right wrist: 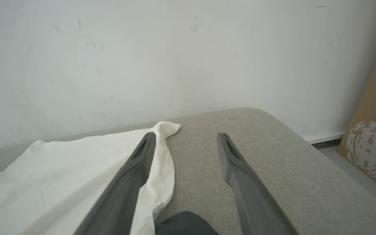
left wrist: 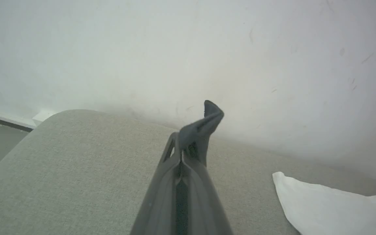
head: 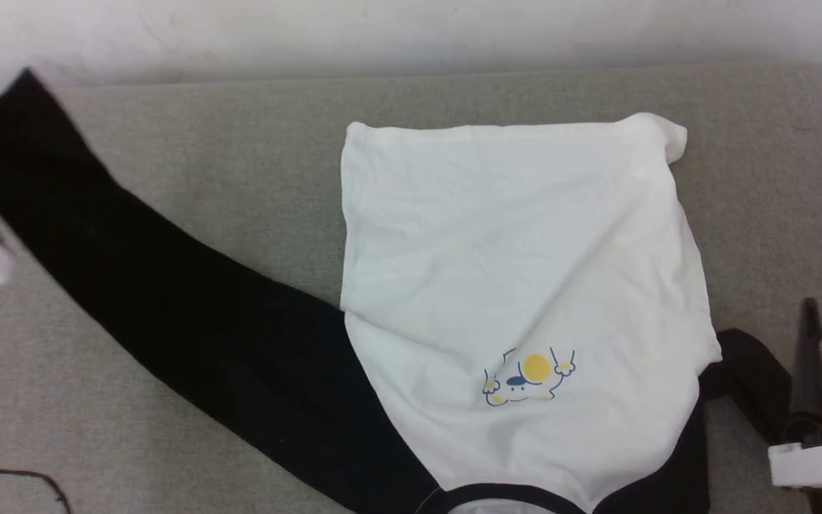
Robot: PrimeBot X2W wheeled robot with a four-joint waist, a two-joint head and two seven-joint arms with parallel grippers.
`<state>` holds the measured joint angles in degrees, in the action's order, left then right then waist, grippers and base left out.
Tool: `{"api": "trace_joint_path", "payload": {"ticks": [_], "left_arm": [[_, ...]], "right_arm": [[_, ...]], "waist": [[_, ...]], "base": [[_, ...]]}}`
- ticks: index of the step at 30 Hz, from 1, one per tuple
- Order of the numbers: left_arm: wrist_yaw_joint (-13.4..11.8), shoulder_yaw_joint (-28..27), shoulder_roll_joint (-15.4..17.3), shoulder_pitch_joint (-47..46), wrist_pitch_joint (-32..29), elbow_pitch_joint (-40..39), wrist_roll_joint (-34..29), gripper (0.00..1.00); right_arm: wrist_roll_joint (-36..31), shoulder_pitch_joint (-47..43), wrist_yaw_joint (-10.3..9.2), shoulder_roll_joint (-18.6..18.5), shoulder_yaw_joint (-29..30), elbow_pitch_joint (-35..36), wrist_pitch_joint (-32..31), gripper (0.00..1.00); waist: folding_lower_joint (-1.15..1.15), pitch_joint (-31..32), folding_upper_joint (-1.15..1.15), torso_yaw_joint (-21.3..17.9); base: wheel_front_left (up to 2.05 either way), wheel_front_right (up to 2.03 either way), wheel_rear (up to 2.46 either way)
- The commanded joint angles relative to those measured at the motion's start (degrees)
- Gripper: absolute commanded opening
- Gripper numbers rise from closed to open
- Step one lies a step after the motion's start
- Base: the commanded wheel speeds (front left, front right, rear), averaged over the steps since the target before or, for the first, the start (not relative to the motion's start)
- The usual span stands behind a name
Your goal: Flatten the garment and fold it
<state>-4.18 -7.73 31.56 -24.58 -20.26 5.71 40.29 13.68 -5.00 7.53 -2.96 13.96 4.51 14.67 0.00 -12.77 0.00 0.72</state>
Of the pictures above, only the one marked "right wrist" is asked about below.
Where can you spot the white and black children's shirt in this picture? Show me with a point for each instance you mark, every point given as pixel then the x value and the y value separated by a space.
pixel 60 182

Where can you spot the white baseboard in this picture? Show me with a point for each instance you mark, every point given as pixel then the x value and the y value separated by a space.
pixel 325 137

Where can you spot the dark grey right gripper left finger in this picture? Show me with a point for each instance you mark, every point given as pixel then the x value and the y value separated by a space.
pixel 126 186

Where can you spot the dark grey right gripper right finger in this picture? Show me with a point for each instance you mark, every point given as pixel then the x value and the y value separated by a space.
pixel 253 202

